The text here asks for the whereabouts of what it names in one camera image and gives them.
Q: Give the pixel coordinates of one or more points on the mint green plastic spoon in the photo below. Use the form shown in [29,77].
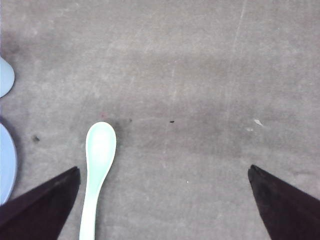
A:
[100,149]

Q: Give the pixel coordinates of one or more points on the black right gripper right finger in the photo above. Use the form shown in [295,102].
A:
[287,212]

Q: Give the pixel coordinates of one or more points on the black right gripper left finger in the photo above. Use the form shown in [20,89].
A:
[41,213]

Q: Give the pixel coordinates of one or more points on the blue plastic plate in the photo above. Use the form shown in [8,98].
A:
[8,164]

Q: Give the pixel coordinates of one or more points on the light blue plastic cup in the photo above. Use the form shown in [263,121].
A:
[7,77]

